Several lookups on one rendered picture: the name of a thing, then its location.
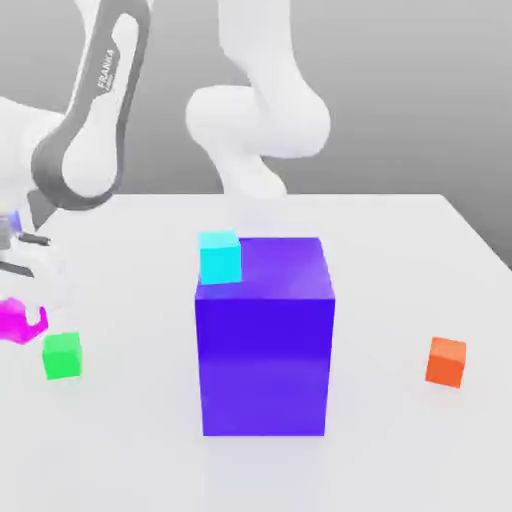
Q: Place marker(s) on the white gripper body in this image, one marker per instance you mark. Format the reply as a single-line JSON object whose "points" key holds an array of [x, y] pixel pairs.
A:
{"points": [[44, 276]]}

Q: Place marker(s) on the small green cube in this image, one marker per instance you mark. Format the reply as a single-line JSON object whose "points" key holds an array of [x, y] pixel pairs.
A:
{"points": [[62, 356]]}

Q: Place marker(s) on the small cyan cube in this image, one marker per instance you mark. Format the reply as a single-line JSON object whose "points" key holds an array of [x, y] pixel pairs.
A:
{"points": [[220, 260]]}

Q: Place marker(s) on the small magenta cube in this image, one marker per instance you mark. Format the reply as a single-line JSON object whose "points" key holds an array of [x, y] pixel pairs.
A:
{"points": [[12, 324]]}

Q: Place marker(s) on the small orange cube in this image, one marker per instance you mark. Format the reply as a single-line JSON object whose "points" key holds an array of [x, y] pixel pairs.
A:
{"points": [[445, 363]]}

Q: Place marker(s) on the large purple box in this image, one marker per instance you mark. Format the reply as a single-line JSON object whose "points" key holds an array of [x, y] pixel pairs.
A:
{"points": [[264, 360]]}

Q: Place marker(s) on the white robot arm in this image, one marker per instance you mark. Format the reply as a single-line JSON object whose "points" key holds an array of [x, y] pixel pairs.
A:
{"points": [[256, 120]]}

